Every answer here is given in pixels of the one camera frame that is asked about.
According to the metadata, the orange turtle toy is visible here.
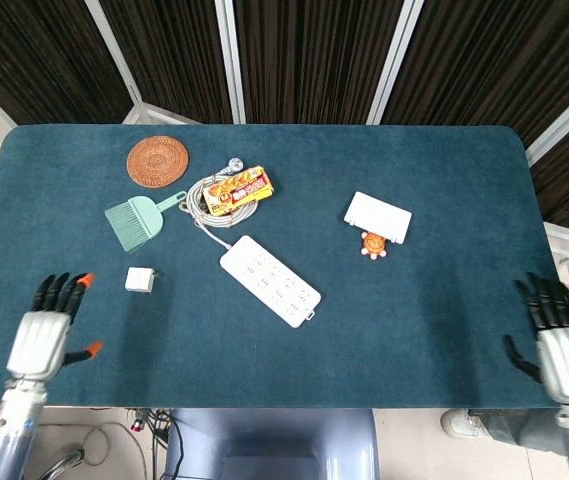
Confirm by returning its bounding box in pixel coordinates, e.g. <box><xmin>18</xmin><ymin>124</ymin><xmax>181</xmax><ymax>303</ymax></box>
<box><xmin>360</xmin><ymin>231</ymin><xmax>391</xmax><ymax>262</ymax></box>

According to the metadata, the white plastic lid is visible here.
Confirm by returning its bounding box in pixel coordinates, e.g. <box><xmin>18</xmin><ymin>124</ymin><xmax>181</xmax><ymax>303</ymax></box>
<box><xmin>343</xmin><ymin>191</ymin><xmax>414</xmax><ymax>246</ymax></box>

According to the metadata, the white plug adapter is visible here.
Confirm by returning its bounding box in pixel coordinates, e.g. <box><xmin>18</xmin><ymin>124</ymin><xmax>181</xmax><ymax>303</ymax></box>
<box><xmin>124</xmin><ymin>266</ymin><xmax>161</xmax><ymax>295</ymax></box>

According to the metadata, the round woven rattan coaster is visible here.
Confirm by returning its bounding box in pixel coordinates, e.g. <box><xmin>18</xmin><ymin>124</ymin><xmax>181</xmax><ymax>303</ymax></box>
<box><xmin>126</xmin><ymin>135</ymin><xmax>191</xmax><ymax>190</ymax></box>

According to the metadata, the white power strip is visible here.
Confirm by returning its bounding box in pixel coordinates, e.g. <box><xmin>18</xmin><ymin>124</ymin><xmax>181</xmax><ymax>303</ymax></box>
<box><xmin>219</xmin><ymin>235</ymin><xmax>323</xmax><ymax>330</ymax></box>

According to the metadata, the dark curtain panel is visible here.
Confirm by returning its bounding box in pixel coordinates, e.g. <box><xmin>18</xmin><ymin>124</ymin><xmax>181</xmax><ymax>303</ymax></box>
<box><xmin>0</xmin><ymin>0</ymin><xmax>134</xmax><ymax>127</ymax></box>
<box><xmin>233</xmin><ymin>0</ymin><xmax>409</xmax><ymax>126</ymax></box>
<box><xmin>381</xmin><ymin>0</ymin><xmax>569</xmax><ymax>147</ymax></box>
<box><xmin>98</xmin><ymin>0</ymin><xmax>236</xmax><ymax>124</ymax></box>

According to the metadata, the yellow snack box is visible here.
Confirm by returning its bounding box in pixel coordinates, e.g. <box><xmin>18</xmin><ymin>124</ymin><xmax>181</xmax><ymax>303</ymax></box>
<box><xmin>201</xmin><ymin>165</ymin><xmax>275</xmax><ymax>217</ymax></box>

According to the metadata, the black floor cable bundle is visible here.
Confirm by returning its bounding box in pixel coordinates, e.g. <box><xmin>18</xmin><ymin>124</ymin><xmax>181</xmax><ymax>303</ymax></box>
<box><xmin>122</xmin><ymin>408</ymin><xmax>176</xmax><ymax>443</ymax></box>

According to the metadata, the green hand brush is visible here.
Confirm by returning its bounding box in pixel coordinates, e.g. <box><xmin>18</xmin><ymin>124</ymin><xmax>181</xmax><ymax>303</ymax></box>
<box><xmin>104</xmin><ymin>191</ymin><xmax>189</xmax><ymax>257</ymax></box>

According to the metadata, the white coiled power cable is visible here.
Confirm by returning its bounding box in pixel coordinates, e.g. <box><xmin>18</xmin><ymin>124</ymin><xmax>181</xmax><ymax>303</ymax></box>
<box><xmin>179</xmin><ymin>157</ymin><xmax>261</xmax><ymax>251</ymax></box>

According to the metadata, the blue robot torso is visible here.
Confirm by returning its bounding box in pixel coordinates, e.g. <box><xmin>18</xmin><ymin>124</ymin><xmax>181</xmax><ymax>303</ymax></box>
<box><xmin>162</xmin><ymin>407</ymin><xmax>381</xmax><ymax>480</ymax></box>

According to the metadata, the white floor cable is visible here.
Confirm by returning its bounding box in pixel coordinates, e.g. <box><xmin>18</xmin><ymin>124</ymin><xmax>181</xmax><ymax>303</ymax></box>
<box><xmin>38</xmin><ymin>421</ymin><xmax>166</xmax><ymax>480</ymax></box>

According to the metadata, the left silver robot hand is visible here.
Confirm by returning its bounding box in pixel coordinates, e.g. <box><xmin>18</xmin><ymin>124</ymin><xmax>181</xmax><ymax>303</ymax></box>
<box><xmin>5</xmin><ymin>271</ymin><xmax>106</xmax><ymax>382</ymax></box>

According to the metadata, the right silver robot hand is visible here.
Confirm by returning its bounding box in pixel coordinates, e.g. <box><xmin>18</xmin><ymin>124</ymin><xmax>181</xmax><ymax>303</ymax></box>
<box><xmin>501</xmin><ymin>271</ymin><xmax>569</xmax><ymax>407</ymax></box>

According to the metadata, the blue table cloth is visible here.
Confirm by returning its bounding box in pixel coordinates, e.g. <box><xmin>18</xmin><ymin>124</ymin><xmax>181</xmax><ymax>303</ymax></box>
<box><xmin>0</xmin><ymin>123</ymin><xmax>566</xmax><ymax>409</ymax></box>

